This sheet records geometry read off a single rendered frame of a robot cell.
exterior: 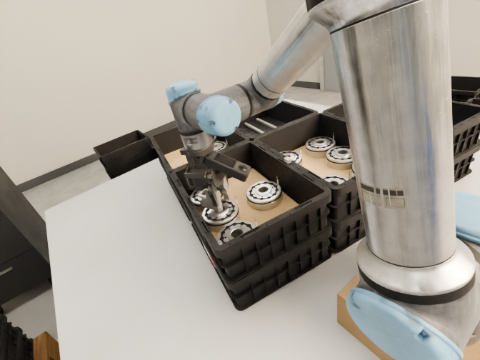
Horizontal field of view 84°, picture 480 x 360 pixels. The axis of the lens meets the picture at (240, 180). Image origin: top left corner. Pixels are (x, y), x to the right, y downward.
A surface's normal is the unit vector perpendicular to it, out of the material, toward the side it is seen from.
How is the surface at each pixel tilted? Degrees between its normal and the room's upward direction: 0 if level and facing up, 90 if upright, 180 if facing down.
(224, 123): 90
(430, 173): 78
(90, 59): 90
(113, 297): 0
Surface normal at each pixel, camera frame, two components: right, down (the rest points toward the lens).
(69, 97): 0.59, 0.34
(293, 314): -0.20, -0.82
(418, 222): -0.20, 0.42
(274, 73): -0.55, 0.72
